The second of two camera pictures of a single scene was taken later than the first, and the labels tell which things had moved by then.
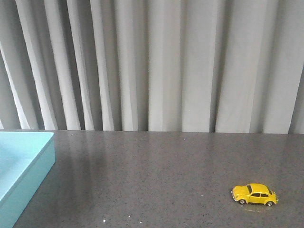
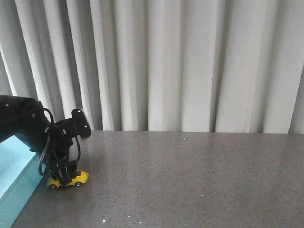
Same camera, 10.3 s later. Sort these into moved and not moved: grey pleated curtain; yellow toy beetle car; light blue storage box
Moved: yellow toy beetle car
Not moved: light blue storage box; grey pleated curtain
